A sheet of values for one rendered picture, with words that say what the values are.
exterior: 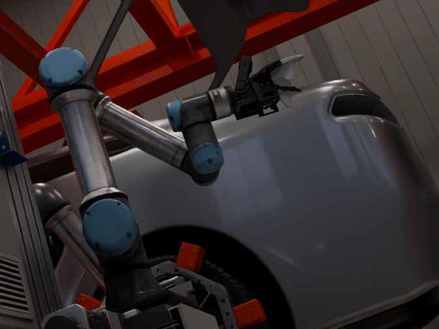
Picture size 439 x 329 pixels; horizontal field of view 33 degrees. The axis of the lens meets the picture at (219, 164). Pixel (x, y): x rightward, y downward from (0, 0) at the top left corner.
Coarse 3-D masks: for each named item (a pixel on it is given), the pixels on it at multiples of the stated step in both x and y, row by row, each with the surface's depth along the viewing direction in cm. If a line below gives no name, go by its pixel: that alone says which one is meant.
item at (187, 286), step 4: (184, 284) 239; (188, 284) 239; (192, 284) 239; (172, 288) 240; (176, 288) 240; (180, 288) 239; (184, 288) 239; (188, 288) 239; (192, 288) 238; (176, 292) 239
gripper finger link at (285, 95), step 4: (280, 88) 191; (284, 88) 192; (288, 88) 192; (292, 88) 193; (296, 88) 194; (280, 92) 191; (284, 92) 192; (288, 92) 192; (292, 92) 193; (296, 92) 194; (300, 92) 194; (280, 96) 191; (284, 96) 192; (288, 96) 192; (280, 100) 190; (284, 100) 191; (288, 100) 191; (288, 104) 191
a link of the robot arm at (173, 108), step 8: (192, 96) 183; (200, 96) 182; (208, 96) 182; (168, 104) 182; (176, 104) 181; (184, 104) 181; (192, 104) 181; (200, 104) 181; (208, 104) 181; (168, 112) 181; (176, 112) 180; (184, 112) 180; (192, 112) 180; (200, 112) 180; (208, 112) 181; (176, 120) 180; (184, 120) 180; (192, 120) 179; (200, 120) 179; (208, 120) 181; (176, 128) 181
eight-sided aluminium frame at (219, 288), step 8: (160, 264) 263; (168, 264) 262; (152, 272) 263; (160, 272) 263; (168, 272) 262; (192, 272) 260; (200, 280) 263; (208, 280) 257; (208, 288) 257; (216, 288) 256; (224, 288) 255; (216, 296) 255; (224, 296) 254; (104, 304) 264; (224, 304) 254; (232, 304) 257; (224, 312) 253; (232, 312) 252; (224, 320) 252; (232, 320) 252; (232, 328) 251; (240, 328) 254
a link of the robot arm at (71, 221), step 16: (48, 192) 211; (48, 208) 208; (64, 208) 209; (48, 224) 209; (64, 224) 208; (80, 224) 210; (64, 240) 209; (80, 240) 207; (80, 256) 207; (96, 272) 206
